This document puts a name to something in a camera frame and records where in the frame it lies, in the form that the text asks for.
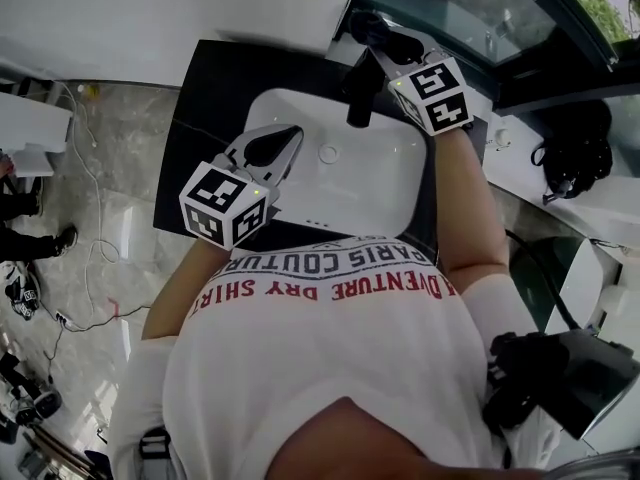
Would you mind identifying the dark window frame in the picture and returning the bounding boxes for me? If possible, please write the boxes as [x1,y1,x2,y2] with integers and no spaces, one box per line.
[332,0,640,117]

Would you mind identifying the person's white printed t-shirt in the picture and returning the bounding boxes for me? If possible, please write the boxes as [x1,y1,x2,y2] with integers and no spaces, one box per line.
[107,235,561,480]

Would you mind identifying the black backpack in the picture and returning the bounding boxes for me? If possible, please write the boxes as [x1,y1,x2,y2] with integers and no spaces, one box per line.
[530,100,614,204]

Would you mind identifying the person's chin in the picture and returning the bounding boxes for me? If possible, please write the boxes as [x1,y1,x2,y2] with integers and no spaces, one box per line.
[267,395,541,480]

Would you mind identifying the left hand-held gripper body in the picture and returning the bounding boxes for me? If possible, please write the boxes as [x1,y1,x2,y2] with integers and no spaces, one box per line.
[178,153,289,252]

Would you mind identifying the person's right forearm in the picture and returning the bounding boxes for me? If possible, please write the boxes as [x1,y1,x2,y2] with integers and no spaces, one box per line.
[432,127,511,294]

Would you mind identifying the spare gripper on floor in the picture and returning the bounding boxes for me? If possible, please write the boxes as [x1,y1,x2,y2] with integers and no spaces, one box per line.
[4,262,41,322]

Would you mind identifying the grey shoulder strap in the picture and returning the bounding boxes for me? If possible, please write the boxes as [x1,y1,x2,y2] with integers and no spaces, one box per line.
[138,427,174,480]

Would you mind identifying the white cable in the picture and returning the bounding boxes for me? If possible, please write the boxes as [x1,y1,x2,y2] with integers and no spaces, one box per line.
[62,82,121,329]

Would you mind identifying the wooden vanity with black top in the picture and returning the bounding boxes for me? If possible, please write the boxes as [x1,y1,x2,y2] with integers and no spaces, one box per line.
[152,39,489,264]

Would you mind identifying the black floor equipment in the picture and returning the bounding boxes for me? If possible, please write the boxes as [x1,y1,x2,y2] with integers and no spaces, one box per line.
[0,352,64,444]

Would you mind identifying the white desk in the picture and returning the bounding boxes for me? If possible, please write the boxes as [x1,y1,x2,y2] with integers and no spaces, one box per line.
[0,90,75,179]

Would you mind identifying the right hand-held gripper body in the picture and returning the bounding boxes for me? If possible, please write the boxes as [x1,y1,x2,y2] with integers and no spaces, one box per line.
[388,52,475,137]

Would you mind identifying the thin black cable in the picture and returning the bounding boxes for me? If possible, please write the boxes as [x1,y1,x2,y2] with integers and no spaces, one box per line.
[44,305,151,384]

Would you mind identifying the thick black cable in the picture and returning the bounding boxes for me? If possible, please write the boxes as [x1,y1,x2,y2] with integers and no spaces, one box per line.
[504,227,584,332]

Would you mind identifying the person's left forearm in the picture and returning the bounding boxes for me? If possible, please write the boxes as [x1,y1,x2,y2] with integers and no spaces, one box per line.
[142,240,236,342]

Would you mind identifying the white window ledge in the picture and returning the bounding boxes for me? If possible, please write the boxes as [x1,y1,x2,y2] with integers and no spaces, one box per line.
[482,112,640,249]

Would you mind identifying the white sink basin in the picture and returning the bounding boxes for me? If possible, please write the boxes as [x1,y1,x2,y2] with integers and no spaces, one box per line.
[241,87,429,234]

